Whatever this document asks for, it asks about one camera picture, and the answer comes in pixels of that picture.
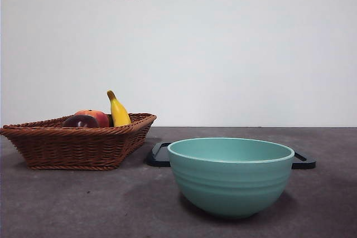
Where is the teal green bowl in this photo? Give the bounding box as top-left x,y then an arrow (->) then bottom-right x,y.
167,137 -> 295,219

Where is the dark red plum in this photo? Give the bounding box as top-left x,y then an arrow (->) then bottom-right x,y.
62,114 -> 100,128

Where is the dark rectangular tray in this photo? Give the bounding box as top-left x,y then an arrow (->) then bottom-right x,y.
146,142 -> 317,169

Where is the yellow banana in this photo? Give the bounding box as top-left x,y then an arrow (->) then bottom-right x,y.
107,90 -> 132,127

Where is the red yellow peach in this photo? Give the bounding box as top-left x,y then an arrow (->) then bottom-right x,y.
74,109 -> 111,128

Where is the brown wicker basket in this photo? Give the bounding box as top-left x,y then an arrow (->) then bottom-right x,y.
0,113 -> 157,171

